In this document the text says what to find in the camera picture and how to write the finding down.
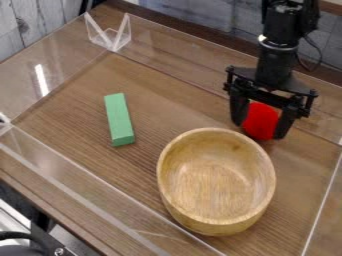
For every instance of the black metal bracket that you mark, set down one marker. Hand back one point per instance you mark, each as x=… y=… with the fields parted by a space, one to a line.
x=48 y=245

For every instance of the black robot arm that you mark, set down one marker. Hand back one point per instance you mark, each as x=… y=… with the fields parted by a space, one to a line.
x=288 y=20

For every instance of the red felt fruit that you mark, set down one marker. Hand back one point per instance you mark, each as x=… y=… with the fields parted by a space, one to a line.
x=260 y=121

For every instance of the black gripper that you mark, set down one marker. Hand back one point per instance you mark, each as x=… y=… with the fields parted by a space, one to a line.
x=290 y=96

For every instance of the wooden bowl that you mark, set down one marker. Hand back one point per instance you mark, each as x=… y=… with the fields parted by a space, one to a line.
x=216 y=181

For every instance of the clear acrylic tray walls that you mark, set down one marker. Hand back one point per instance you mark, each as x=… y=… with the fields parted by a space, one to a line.
x=97 y=188

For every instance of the green rectangular block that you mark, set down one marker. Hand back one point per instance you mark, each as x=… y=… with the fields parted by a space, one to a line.
x=119 y=120

